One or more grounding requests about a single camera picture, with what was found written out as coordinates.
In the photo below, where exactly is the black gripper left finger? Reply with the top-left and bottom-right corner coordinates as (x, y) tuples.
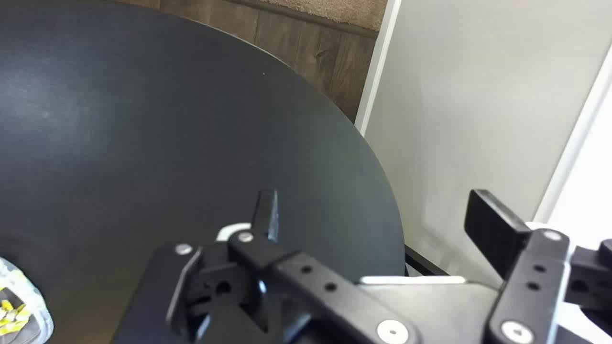
(167, 188), (423, 344)

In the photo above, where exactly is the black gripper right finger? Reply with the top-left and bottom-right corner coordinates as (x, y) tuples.
(463, 188), (612, 344)

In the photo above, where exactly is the clear plastic lunch box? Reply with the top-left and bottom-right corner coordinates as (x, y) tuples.
(0, 255), (56, 344)

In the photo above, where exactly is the yellow candy pile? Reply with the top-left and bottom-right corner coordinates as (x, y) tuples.
(0, 289), (31, 339)

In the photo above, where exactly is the white kitchen counter cabinet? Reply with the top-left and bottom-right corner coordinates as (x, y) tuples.
(354, 0), (612, 283)

